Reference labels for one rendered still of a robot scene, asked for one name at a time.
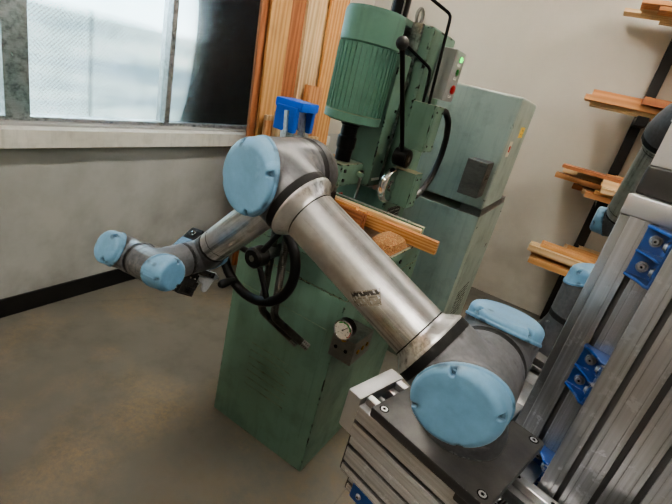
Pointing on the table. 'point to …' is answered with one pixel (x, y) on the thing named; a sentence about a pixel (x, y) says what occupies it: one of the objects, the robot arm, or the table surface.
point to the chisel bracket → (348, 172)
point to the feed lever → (402, 110)
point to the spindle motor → (364, 64)
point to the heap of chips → (390, 242)
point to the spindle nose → (346, 142)
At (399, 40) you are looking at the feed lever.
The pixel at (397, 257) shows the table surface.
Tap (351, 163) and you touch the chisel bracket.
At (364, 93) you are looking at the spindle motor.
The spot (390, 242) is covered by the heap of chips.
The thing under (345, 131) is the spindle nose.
